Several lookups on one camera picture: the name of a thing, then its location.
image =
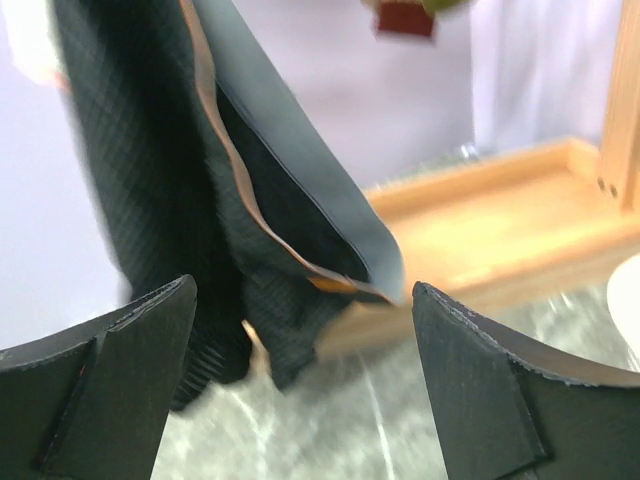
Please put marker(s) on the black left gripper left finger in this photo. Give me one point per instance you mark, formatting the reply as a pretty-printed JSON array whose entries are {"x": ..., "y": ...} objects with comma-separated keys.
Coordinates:
[{"x": 91, "y": 402}]

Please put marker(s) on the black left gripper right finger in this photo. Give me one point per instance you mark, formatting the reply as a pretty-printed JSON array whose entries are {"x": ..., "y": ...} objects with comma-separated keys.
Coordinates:
[{"x": 507, "y": 406}]

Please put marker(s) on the black striped underwear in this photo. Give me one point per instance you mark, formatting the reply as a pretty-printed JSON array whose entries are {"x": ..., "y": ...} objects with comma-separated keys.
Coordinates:
[{"x": 205, "y": 164}]

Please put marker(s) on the white perforated basket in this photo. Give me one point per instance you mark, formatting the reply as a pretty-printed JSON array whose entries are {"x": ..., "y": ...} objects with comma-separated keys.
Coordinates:
[{"x": 623, "y": 297}]

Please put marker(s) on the wooden rack with tray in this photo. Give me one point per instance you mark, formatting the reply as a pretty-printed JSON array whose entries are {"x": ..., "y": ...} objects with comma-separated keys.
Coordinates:
[{"x": 525, "y": 225}]

